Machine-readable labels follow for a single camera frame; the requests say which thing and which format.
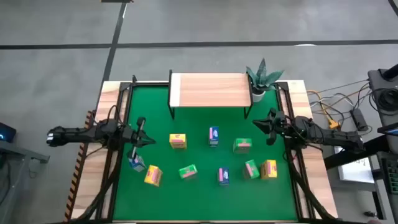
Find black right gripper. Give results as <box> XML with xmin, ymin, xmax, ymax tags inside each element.
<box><xmin>252</xmin><ymin>108</ymin><xmax>289</xmax><ymax>146</ymax></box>

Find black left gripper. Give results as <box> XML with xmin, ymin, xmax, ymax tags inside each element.
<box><xmin>123</xmin><ymin>116</ymin><xmax>156</xmax><ymax>159</ymax></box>

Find blue Frosted Flakes cereal box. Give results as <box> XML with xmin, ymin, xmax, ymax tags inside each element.
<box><xmin>208</xmin><ymin>126</ymin><xmax>220</xmax><ymax>147</ymax></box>
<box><xmin>128</xmin><ymin>154</ymin><xmax>147</xmax><ymax>173</ymax></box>
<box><xmin>217</xmin><ymin>167</ymin><xmax>230</xmax><ymax>187</ymax></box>

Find green Apple Jacks cereal box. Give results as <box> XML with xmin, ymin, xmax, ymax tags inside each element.
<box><xmin>243</xmin><ymin>159</ymin><xmax>261</xmax><ymax>180</ymax></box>
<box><xmin>178</xmin><ymin>164</ymin><xmax>198</xmax><ymax>180</ymax></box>
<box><xmin>233</xmin><ymin>138</ymin><xmax>253</xmax><ymax>154</ymax></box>

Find yellow Pops cereal box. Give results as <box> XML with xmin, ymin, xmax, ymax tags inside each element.
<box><xmin>169</xmin><ymin>133</ymin><xmax>187</xmax><ymax>150</ymax></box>
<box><xmin>144</xmin><ymin>164</ymin><xmax>164</xmax><ymax>187</ymax></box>
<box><xmin>260</xmin><ymin>159</ymin><xmax>278</xmax><ymax>180</ymax></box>

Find wooden shelf black metal legs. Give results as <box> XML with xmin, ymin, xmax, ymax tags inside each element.
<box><xmin>167</xmin><ymin>68</ymin><xmax>254</xmax><ymax>121</ymax></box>

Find snake plant in white pot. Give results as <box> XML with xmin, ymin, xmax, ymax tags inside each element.
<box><xmin>245</xmin><ymin>57</ymin><xmax>285</xmax><ymax>103</ymax></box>

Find green felt mat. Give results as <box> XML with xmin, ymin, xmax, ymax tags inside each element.
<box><xmin>112</xmin><ymin>85</ymin><xmax>299</xmax><ymax>222</ymax></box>

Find yellow black hazard tape strip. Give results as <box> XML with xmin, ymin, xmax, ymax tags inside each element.
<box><xmin>63</xmin><ymin>109</ymin><xmax>96</xmax><ymax>222</ymax></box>

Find black power adapter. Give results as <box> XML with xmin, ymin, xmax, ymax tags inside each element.
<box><xmin>349</xmin><ymin>108</ymin><xmax>369</xmax><ymax>131</ymax></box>

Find white board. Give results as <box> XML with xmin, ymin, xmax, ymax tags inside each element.
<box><xmin>334</xmin><ymin>146</ymin><xmax>376</xmax><ymax>184</ymax></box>

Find black slanted beam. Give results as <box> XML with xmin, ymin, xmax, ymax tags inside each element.
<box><xmin>323</xmin><ymin>132</ymin><xmax>398</xmax><ymax>170</ymax></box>

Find grey equipment stand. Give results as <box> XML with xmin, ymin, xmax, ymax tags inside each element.
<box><xmin>368</xmin><ymin>63</ymin><xmax>398</xmax><ymax>125</ymax></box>

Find grey side table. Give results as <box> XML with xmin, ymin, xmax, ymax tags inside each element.
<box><xmin>0</xmin><ymin>139</ymin><xmax>50</xmax><ymax>224</ymax></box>

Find black keyboard coloured keys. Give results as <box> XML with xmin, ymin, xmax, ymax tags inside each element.
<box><xmin>381</xmin><ymin>157</ymin><xmax>398</xmax><ymax>195</ymax></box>

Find dark monitor blue light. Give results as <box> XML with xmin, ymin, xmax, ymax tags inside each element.
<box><xmin>0</xmin><ymin>122</ymin><xmax>17</xmax><ymax>144</ymax></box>

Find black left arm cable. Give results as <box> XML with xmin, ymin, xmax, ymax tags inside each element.
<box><xmin>106</xmin><ymin>105</ymin><xmax>125</xmax><ymax>125</ymax></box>

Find orange floor cable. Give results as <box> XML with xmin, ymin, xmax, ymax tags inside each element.
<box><xmin>307</xmin><ymin>89</ymin><xmax>335</xmax><ymax>124</ymax></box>

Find black metal table frame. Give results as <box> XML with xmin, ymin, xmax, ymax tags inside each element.
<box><xmin>70</xmin><ymin>74</ymin><xmax>343</xmax><ymax>224</ymax></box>

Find grey floor cable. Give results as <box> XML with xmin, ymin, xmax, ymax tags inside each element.
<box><xmin>309</xmin><ymin>79</ymin><xmax>371</xmax><ymax>96</ymax></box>

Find coiled black cable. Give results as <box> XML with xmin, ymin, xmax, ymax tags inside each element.
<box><xmin>377</xmin><ymin>88</ymin><xmax>398</xmax><ymax>112</ymax></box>

